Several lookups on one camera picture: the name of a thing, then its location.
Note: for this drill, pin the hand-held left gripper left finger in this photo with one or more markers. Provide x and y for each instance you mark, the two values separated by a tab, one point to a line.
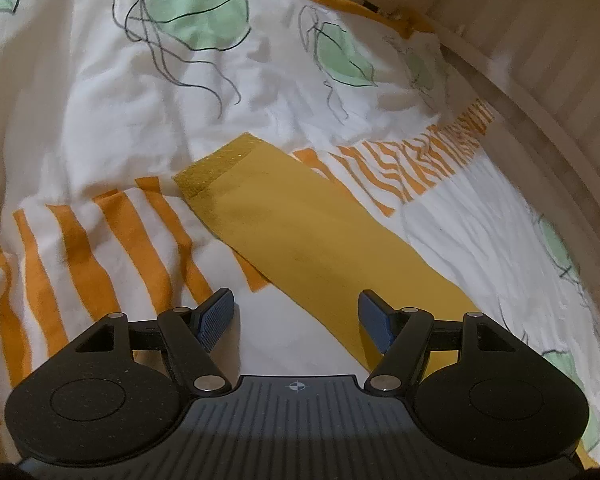
215	316

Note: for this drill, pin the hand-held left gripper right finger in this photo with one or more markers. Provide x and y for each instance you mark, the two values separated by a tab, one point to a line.
375	317

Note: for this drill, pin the mustard yellow knit garment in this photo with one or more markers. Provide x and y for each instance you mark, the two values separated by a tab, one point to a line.
305	220

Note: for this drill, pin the white jellyfish striped duvet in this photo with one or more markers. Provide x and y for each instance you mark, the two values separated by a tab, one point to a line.
105	110

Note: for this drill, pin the orange bed sheet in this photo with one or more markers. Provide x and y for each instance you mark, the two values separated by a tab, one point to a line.
360	0

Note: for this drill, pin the white wooden bed frame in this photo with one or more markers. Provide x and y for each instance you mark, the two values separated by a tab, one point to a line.
555	60

